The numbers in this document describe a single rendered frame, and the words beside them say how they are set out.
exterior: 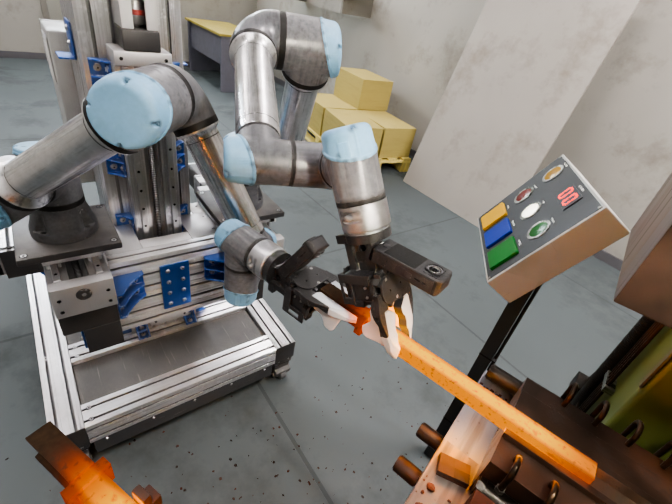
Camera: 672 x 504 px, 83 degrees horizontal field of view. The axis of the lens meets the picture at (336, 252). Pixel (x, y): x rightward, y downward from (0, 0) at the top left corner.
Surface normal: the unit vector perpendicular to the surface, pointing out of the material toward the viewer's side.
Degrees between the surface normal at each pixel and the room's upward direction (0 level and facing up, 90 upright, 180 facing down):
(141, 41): 90
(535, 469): 0
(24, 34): 90
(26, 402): 0
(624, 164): 90
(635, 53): 90
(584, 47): 76
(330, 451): 0
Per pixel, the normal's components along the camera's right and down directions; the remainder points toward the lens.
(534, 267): -0.24, 0.51
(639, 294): -0.62, 0.35
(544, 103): -0.73, 0.01
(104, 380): 0.17, -0.81
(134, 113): -0.01, 0.50
